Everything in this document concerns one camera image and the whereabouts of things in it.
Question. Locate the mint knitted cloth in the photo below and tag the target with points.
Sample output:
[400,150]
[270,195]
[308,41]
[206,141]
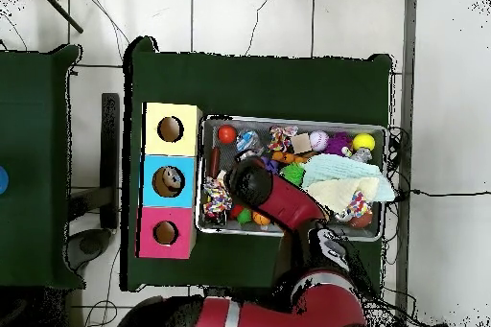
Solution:
[341,167]

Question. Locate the cream knitted cloth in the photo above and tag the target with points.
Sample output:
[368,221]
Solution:
[341,193]

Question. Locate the multicoloured patterned cloth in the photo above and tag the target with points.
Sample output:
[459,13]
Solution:
[359,204]

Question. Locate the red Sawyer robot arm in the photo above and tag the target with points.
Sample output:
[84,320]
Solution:
[249,181]

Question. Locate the clear shallow mesh bin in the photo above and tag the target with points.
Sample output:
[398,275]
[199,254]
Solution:
[211,226]

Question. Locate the wooden box with three holes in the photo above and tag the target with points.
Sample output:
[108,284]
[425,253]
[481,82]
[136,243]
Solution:
[169,166]

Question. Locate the red maraca rattle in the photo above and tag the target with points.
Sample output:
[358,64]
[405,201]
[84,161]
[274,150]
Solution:
[226,134]

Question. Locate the small orange basketball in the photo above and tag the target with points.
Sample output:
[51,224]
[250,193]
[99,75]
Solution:
[261,219]

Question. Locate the dark green tablecloth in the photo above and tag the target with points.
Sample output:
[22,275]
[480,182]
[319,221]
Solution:
[268,89]

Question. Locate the white baseball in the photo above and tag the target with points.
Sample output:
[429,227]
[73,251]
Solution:
[319,140]

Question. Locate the purple monster toy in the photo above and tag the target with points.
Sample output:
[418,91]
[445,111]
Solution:
[340,144]

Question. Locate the yellow ball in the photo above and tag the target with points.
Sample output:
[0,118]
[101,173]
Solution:
[364,142]

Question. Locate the black panel stand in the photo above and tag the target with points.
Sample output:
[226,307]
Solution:
[110,150]

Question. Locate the grey round stand base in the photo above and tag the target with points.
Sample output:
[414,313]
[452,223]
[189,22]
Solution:
[92,244]

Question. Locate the dark green side cloth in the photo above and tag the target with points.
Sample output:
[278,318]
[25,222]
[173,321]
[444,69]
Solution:
[38,112]

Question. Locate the black rod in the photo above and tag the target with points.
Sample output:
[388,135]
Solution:
[61,11]

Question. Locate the blue round disc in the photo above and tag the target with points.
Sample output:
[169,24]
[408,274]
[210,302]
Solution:
[2,180]

